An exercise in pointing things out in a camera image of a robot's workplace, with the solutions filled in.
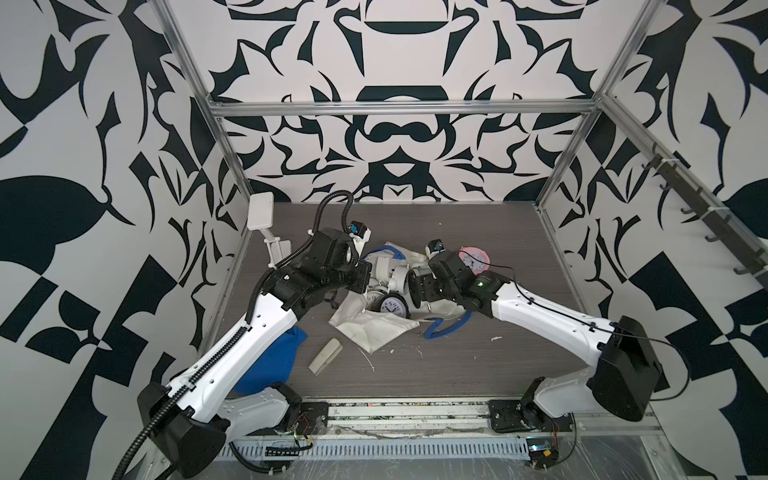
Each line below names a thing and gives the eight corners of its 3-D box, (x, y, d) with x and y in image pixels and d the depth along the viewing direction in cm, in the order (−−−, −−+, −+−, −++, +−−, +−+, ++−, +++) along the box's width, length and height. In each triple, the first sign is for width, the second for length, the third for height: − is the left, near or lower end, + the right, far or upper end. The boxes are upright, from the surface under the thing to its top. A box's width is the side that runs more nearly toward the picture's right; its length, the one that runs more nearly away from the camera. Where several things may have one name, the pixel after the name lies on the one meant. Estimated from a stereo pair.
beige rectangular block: (309, 370, 83) (307, 366, 80) (334, 341, 88) (333, 336, 85) (318, 378, 82) (316, 374, 79) (343, 348, 87) (342, 343, 84)
